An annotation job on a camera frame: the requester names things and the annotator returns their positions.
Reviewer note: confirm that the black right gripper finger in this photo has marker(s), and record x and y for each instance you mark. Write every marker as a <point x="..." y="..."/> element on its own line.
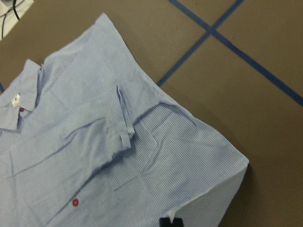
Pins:
<point x="167" y="222"/>

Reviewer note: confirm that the light blue striped shirt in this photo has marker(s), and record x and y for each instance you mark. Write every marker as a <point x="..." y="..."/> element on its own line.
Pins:
<point x="87" y="139"/>

